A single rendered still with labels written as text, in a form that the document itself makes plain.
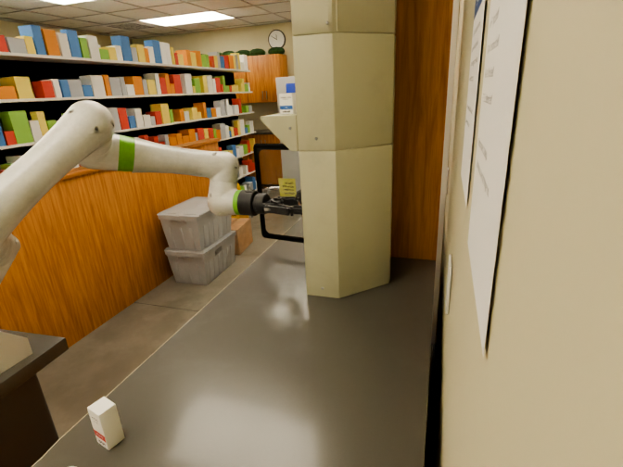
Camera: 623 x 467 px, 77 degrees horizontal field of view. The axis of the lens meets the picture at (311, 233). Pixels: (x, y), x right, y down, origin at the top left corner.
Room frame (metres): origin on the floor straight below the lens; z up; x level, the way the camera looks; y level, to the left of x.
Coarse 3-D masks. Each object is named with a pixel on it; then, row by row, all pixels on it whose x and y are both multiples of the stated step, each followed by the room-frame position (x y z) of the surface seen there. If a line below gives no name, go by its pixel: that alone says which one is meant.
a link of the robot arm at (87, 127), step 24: (72, 120) 1.08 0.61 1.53; (96, 120) 1.11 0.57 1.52; (48, 144) 1.03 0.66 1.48; (72, 144) 1.05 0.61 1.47; (96, 144) 1.11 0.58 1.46; (24, 168) 0.97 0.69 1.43; (48, 168) 1.00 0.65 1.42; (72, 168) 1.07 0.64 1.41; (0, 192) 0.91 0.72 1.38; (24, 192) 0.94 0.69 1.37; (0, 216) 0.88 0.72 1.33; (24, 216) 0.94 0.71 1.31; (0, 240) 0.87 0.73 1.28
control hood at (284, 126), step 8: (264, 120) 1.18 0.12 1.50; (272, 120) 1.17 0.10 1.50; (280, 120) 1.16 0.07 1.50; (288, 120) 1.16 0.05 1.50; (296, 120) 1.15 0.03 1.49; (272, 128) 1.17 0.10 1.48; (280, 128) 1.16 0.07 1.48; (288, 128) 1.15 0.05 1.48; (296, 128) 1.15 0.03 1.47; (280, 136) 1.17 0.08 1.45; (288, 136) 1.16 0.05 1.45; (296, 136) 1.15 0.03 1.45; (288, 144) 1.16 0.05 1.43; (296, 144) 1.15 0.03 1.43
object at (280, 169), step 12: (264, 156) 1.56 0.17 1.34; (276, 156) 1.53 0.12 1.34; (288, 156) 1.51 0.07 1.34; (264, 168) 1.56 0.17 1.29; (276, 168) 1.54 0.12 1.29; (288, 168) 1.51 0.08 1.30; (264, 180) 1.56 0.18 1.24; (276, 180) 1.54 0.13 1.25; (288, 180) 1.51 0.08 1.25; (276, 192) 1.54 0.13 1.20; (288, 192) 1.51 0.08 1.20; (264, 216) 1.57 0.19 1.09; (276, 216) 1.54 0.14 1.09; (288, 216) 1.52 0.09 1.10; (300, 216) 1.49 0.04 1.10; (276, 228) 1.55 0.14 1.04; (288, 228) 1.52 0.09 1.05; (300, 228) 1.49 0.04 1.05
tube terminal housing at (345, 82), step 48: (336, 48) 1.12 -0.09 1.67; (384, 48) 1.18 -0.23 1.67; (336, 96) 1.11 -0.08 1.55; (384, 96) 1.19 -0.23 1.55; (336, 144) 1.11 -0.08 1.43; (384, 144) 1.19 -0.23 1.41; (336, 192) 1.11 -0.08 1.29; (384, 192) 1.19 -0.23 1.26; (336, 240) 1.11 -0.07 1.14; (384, 240) 1.19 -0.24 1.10; (336, 288) 1.12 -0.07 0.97
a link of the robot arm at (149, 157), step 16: (144, 144) 1.31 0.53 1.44; (160, 144) 1.36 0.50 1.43; (144, 160) 1.29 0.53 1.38; (160, 160) 1.32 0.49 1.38; (176, 160) 1.34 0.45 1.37; (192, 160) 1.36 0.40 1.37; (208, 160) 1.39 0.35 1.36; (224, 160) 1.41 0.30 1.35; (208, 176) 1.40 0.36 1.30; (224, 176) 1.39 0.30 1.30
